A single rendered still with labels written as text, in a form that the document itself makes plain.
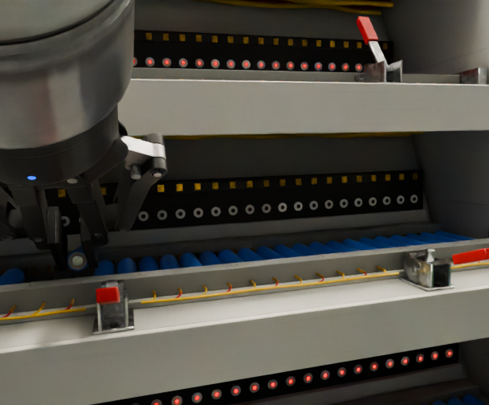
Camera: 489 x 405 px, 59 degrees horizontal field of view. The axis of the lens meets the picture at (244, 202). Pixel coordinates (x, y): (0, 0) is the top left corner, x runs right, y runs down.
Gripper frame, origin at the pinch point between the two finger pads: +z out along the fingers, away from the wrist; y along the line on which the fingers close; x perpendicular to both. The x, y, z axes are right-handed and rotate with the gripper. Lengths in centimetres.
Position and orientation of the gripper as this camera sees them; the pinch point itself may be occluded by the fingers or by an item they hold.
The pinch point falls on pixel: (74, 239)
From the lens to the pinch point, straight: 38.3
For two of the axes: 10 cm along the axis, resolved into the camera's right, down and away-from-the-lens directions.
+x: 1.7, 9.0, -3.9
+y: -9.6, 0.6, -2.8
